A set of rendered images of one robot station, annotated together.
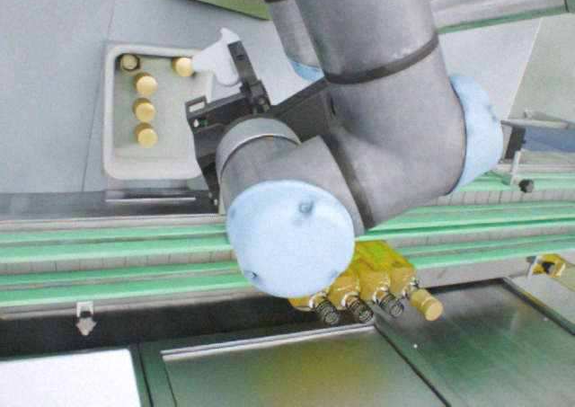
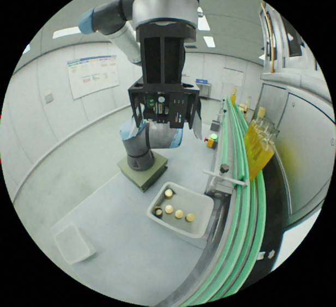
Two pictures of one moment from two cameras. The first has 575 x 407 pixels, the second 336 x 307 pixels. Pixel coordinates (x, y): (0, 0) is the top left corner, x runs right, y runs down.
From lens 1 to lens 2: 49 cm
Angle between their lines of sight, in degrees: 48
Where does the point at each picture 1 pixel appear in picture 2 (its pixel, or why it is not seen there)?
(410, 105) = not seen: outside the picture
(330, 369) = (290, 142)
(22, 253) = (218, 283)
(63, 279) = (240, 264)
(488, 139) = not seen: outside the picture
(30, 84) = (150, 248)
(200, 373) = (301, 192)
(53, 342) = (262, 265)
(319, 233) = not seen: outside the picture
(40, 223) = (208, 270)
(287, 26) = (159, 137)
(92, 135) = (181, 238)
